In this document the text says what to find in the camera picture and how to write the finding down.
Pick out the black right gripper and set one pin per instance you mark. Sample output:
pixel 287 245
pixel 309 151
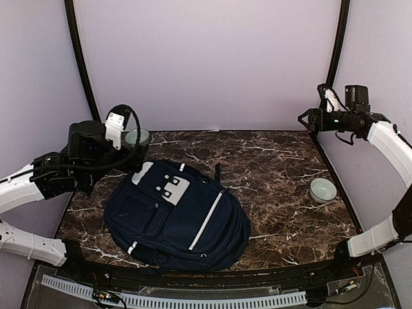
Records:
pixel 315 114

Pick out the navy blue student backpack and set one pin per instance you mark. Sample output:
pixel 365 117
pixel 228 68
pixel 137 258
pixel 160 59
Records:
pixel 170 215

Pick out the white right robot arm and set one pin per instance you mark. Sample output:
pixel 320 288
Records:
pixel 372 154

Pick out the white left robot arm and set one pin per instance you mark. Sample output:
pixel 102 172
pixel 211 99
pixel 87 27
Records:
pixel 46 177

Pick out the green bowl back left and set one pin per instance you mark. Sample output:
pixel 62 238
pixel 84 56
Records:
pixel 132 137

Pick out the green bowl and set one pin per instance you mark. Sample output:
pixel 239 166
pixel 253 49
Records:
pixel 132 137
pixel 322 190

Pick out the green bowl right side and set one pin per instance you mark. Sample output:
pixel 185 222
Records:
pixel 322 190

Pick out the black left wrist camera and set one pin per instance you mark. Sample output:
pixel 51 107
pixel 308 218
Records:
pixel 86 140

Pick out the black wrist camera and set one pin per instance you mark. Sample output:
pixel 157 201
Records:
pixel 357 98
pixel 86 140

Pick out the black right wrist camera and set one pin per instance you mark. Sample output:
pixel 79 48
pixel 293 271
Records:
pixel 357 98

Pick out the grey slotted cable duct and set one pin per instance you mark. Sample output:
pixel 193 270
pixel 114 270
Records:
pixel 162 298

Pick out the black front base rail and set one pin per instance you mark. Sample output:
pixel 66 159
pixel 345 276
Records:
pixel 116 270

